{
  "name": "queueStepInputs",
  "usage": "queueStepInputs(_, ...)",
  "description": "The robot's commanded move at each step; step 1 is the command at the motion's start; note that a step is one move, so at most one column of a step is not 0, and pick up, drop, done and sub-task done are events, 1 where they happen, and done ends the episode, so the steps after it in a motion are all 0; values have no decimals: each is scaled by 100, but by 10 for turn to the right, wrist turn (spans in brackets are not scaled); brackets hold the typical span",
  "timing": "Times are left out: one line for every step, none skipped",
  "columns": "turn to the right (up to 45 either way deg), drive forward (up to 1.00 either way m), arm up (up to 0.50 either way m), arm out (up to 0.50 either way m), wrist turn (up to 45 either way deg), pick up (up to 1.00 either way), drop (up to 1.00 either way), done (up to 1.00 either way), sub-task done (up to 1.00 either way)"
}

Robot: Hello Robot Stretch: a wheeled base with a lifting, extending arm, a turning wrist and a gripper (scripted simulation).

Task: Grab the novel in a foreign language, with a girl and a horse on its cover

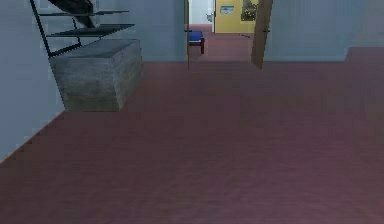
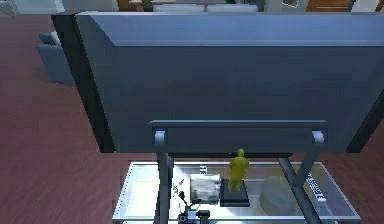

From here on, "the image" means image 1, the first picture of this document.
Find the blue framed wall picture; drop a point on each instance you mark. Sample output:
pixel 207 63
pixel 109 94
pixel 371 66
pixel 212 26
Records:
pixel 226 9

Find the black metal shelf rack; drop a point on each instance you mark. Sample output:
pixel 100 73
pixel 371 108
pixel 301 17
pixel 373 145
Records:
pixel 85 30

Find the brown wooden room door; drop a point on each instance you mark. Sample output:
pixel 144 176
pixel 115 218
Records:
pixel 261 31

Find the dark green framed wall picture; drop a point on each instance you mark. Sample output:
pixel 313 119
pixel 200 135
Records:
pixel 249 10

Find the grey wooden box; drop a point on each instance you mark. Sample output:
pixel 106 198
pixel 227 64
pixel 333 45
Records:
pixel 96 76

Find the blue seat stool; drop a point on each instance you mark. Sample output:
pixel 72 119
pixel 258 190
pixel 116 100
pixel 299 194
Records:
pixel 196 37

